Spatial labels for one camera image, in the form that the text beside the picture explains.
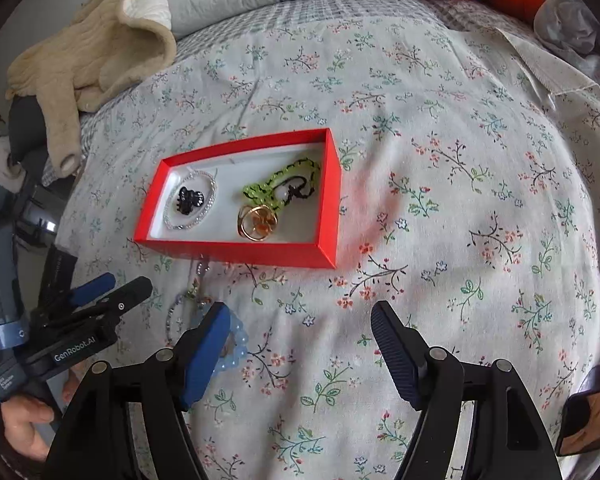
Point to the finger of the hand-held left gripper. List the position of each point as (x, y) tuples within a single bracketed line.
[(96, 287), (125, 299)]

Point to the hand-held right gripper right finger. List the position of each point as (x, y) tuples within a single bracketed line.
[(394, 355)]

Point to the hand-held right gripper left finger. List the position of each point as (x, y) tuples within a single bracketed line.
[(203, 360)]

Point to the red jewelry box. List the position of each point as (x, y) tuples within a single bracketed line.
[(300, 240)]

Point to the person's left hand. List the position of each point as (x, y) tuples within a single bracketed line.
[(26, 422)]

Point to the black hair claw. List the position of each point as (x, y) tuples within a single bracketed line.
[(189, 199)]

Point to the rhinestone bangle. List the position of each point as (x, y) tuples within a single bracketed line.
[(207, 210)]

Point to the floral bed sheet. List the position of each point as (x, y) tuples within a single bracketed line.
[(380, 160)]

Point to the beige quilted jacket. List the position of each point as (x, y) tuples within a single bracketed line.
[(100, 55)]

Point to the grey crumpled cloth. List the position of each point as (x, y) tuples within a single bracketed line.
[(570, 25)]

